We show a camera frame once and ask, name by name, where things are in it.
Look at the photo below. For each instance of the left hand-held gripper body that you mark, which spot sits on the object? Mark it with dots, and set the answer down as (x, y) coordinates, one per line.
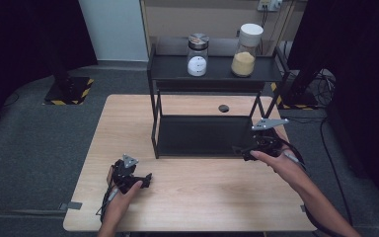
(125, 176)

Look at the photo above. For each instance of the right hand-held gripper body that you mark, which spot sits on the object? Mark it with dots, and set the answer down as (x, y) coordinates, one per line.
(266, 140)

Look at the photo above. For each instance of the black metal two-tier rack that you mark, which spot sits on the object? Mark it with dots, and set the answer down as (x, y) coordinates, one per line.
(217, 85)

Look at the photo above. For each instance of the glass jar with white lid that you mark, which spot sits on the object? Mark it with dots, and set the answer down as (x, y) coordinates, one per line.
(245, 56)

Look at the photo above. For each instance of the glass jar with silver lid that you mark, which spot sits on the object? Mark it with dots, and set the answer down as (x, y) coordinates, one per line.
(197, 59)

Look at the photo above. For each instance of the person's left hand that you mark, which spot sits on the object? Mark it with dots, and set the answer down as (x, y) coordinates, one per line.
(120, 204)

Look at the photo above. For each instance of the person's right hand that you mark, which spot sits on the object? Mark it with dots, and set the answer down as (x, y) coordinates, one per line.
(286, 164)

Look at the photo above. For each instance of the black round table grommet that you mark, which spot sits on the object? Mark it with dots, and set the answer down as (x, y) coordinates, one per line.
(223, 108)

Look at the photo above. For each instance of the black stand with striped base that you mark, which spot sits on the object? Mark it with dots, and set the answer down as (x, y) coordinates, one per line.
(302, 95)
(69, 90)

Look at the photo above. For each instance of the grey tape strip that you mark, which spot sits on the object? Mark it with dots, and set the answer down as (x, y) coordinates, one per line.
(70, 206)

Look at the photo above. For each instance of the black curtain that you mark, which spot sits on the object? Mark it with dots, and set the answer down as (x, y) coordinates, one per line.
(368, 82)
(19, 39)

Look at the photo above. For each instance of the beige wooden board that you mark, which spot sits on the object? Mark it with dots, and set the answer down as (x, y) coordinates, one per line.
(171, 19)

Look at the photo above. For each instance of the grey wall plate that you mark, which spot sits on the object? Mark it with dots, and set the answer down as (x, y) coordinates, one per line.
(238, 33)

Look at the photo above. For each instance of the white wall socket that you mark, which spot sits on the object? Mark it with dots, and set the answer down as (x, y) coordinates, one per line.
(269, 4)

